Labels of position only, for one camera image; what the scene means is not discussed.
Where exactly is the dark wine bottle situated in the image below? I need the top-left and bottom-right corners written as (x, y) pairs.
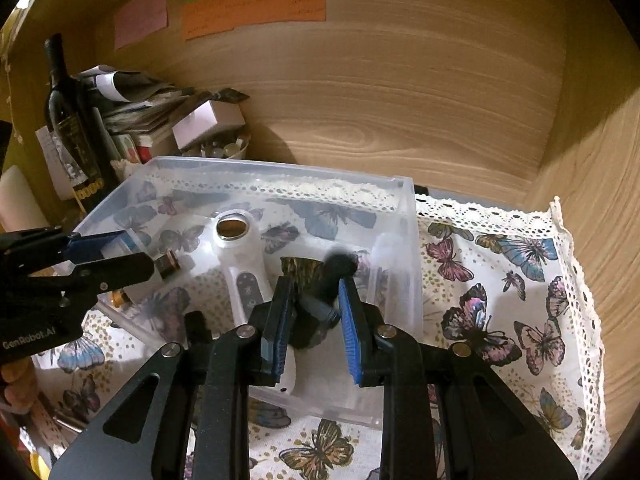
top-left (44, 34), bottom-right (118, 214)

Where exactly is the small black lavalier microphone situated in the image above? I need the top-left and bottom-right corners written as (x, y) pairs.
top-left (290, 252), bottom-right (358, 350)

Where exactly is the butterfly print lace cloth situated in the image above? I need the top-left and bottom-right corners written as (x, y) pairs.
top-left (35, 182), bottom-right (611, 479)

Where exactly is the orange sticky note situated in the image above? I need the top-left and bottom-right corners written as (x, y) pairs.
top-left (181, 0), bottom-right (326, 40)

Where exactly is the clear plastic storage box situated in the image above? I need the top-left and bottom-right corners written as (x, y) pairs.
top-left (74, 155), bottom-right (426, 429)

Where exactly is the white small card box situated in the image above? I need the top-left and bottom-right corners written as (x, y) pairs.
top-left (172, 100), bottom-right (245, 150)

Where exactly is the person's left hand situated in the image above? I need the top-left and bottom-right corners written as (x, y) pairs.
top-left (1, 356), bottom-right (39, 415)

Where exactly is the cream ceramic mug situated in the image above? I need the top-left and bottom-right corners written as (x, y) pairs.
top-left (0, 166), bottom-right (49, 232)

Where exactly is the pink sticky note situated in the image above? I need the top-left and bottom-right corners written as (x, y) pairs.
top-left (114, 0), bottom-right (168, 50)

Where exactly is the stack of papers and books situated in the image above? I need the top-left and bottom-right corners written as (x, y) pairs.
top-left (75, 65), bottom-right (195, 164)

